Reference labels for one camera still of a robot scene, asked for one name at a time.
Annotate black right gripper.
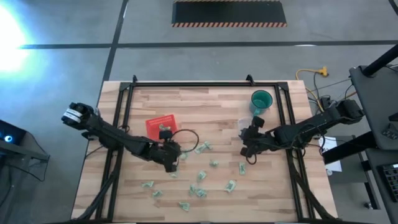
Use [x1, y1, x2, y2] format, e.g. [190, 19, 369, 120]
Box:
[238, 116, 272, 157]

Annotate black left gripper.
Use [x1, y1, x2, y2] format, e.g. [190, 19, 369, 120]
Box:
[149, 129, 182, 174]

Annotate clear plastic container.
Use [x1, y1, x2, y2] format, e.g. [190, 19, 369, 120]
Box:
[238, 117, 254, 132]

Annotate orange plastic basket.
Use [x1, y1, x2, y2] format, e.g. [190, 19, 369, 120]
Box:
[145, 114, 178, 141]

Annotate teal green cup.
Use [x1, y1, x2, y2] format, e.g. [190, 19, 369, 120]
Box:
[249, 90, 274, 119]

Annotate black power strip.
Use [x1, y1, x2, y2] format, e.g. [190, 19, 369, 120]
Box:
[320, 95, 332, 110]

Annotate white paper sheet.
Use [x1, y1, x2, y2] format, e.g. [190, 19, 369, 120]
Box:
[318, 136, 343, 174]

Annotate black cart beam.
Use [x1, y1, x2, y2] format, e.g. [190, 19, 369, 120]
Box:
[322, 130, 377, 165]

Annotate black hazard-striped floor mat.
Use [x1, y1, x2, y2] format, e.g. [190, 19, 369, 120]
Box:
[172, 0, 287, 28]

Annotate grey cart top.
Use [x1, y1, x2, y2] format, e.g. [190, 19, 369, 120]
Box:
[348, 64, 398, 151]

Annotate black keyboard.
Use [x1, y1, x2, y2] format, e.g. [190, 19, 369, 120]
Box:
[377, 163, 398, 203]

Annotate black pole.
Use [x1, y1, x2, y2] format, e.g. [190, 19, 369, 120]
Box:
[362, 43, 398, 78]

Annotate black device with blue light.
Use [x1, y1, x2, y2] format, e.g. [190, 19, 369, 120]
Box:
[0, 119, 27, 146]

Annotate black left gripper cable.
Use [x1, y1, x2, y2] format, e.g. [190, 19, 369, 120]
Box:
[172, 128, 200, 154]

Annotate black metal table frame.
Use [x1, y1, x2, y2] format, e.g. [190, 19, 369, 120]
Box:
[70, 74, 340, 224]

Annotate yellow extension cord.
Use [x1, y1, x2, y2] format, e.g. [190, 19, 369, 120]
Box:
[295, 66, 330, 113]

